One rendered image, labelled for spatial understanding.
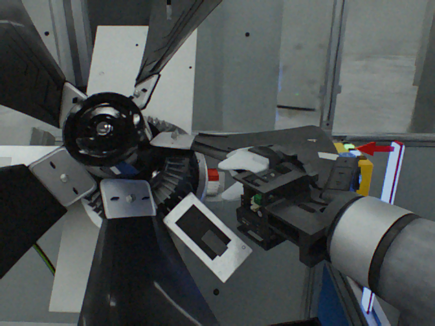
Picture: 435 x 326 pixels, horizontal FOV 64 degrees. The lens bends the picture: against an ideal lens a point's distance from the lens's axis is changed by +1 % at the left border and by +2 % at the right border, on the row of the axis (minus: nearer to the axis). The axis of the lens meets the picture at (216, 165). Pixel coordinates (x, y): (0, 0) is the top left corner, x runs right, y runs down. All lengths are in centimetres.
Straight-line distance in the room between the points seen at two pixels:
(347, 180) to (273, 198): 9
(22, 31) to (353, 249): 60
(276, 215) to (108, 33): 76
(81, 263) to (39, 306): 116
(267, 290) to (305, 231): 133
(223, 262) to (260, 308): 112
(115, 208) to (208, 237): 17
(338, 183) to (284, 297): 132
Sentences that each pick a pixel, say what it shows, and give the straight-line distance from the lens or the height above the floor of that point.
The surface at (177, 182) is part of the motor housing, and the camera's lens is 65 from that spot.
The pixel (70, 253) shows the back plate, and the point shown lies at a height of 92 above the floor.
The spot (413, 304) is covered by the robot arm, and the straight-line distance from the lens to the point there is 30.
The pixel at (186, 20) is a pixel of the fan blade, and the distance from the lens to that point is 63.
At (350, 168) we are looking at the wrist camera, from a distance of 42.
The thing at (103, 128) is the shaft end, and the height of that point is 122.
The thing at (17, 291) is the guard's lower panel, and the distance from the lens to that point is 193.
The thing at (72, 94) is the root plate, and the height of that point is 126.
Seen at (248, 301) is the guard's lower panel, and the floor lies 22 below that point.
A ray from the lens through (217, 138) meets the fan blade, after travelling 56.
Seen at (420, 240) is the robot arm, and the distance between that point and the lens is 30.
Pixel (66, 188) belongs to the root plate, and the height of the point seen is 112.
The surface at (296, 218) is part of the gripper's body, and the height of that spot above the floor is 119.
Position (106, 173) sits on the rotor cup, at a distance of 53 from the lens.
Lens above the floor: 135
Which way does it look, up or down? 21 degrees down
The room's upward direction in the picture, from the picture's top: straight up
